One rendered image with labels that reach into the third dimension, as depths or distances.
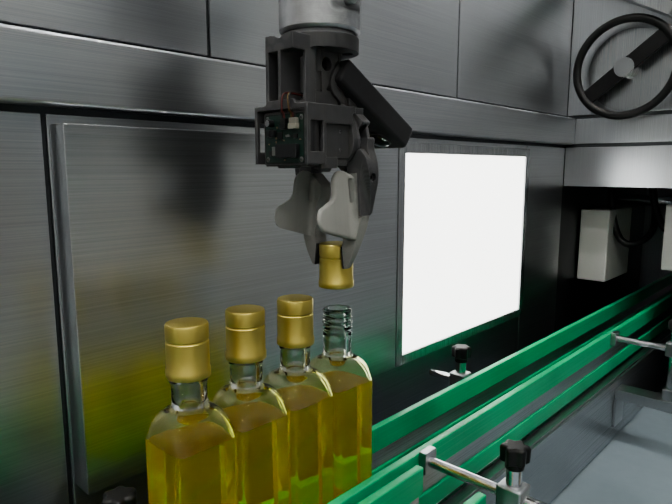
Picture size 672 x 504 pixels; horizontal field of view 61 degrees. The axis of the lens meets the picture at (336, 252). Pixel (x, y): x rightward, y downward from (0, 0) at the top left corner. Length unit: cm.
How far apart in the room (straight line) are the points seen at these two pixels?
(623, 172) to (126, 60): 110
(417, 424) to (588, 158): 83
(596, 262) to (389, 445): 93
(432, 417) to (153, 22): 60
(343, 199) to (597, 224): 109
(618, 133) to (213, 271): 102
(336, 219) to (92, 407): 28
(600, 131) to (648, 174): 14
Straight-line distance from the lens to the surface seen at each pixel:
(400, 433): 78
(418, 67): 93
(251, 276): 65
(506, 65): 118
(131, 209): 56
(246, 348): 49
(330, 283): 55
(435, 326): 96
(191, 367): 46
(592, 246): 156
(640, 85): 140
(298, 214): 56
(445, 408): 86
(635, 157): 140
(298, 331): 52
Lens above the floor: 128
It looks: 8 degrees down
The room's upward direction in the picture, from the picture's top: straight up
